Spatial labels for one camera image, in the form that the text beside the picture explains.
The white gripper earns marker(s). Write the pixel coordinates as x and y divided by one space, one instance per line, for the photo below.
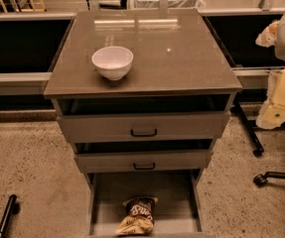
272 116

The brown chip bag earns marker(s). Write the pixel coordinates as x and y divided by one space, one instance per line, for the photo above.
139 218

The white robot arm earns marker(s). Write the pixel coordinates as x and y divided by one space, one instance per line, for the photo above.
280 53

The grey top drawer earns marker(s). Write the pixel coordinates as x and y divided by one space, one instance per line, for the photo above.
170 126

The grey drawer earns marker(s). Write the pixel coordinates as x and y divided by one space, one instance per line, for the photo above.
120 156
170 126
175 214

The grey middle drawer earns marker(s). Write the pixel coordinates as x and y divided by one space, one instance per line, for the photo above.
120 156

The grey drawer cabinet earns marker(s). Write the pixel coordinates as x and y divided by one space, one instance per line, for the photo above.
177 65

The grey bottom drawer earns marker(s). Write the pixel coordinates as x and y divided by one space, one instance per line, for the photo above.
175 214

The black chair leg caster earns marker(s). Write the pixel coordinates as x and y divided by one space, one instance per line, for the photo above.
262 179

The white ceramic bowl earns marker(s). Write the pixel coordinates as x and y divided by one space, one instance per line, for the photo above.
112 62

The black stand leg left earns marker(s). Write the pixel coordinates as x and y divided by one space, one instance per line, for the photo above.
12 208

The black table leg frame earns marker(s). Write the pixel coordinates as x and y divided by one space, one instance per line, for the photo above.
258 149

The black top drawer handle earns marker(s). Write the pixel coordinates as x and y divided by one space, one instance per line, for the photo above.
142 134

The black drawer handle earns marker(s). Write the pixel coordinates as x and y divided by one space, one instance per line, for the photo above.
142 134
148 167

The wire mesh basket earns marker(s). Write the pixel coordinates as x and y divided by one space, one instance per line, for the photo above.
172 4

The black middle drawer handle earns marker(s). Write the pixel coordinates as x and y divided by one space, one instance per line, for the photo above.
148 167

